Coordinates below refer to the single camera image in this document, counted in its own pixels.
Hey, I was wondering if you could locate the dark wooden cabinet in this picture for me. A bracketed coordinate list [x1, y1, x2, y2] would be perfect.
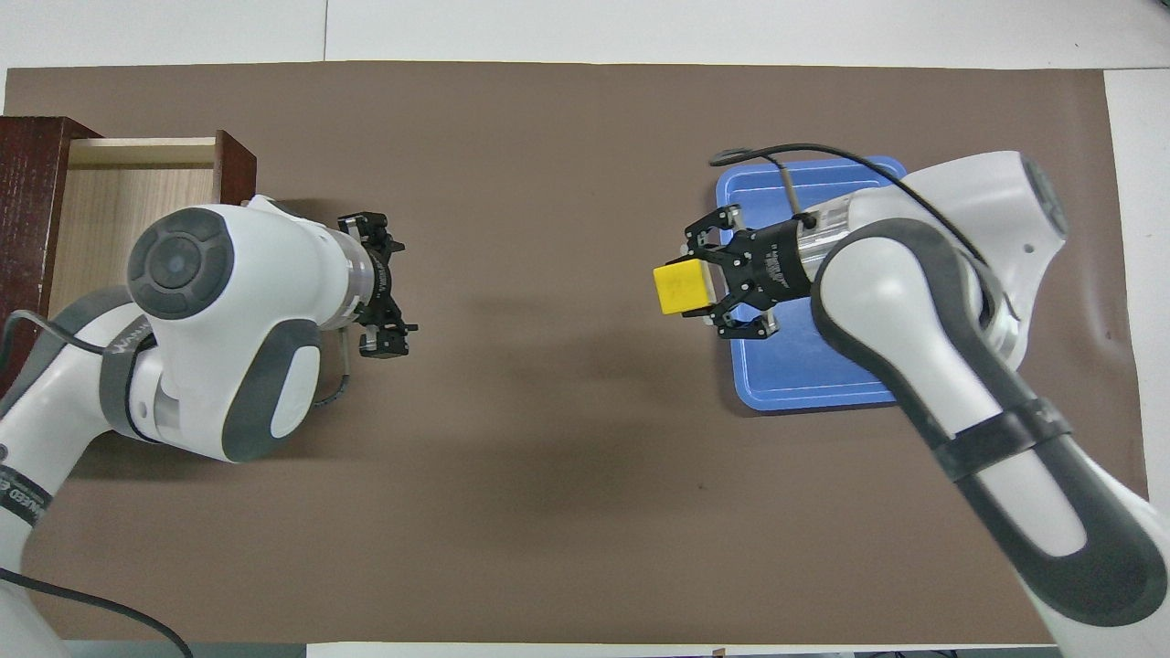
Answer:
[0, 115, 103, 403]

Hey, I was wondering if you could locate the blue plastic tray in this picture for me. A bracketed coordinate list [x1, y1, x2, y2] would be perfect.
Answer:
[714, 155, 909, 413]

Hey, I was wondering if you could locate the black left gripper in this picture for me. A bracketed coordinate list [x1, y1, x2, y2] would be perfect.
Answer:
[337, 211, 420, 360]

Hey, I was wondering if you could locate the brown table mat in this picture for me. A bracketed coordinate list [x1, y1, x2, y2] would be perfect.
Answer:
[0, 61, 1149, 646]

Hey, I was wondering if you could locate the black left base cable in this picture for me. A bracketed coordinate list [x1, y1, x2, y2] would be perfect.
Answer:
[0, 567, 195, 658]

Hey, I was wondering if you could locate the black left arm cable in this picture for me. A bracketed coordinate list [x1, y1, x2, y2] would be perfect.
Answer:
[0, 309, 355, 409]

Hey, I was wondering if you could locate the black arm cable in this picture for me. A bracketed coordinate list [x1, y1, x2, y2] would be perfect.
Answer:
[709, 142, 999, 277]
[0, 309, 355, 409]

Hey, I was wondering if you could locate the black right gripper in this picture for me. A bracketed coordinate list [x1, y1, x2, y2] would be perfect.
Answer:
[683, 205, 816, 342]

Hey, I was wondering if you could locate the wooden drawer with white handle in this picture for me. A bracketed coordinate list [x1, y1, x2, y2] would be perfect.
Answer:
[44, 129, 260, 323]

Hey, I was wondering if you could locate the yellow cube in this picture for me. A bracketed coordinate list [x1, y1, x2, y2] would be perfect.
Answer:
[652, 258, 724, 318]

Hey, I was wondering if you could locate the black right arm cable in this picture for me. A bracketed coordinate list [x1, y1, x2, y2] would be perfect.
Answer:
[709, 142, 999, 277]

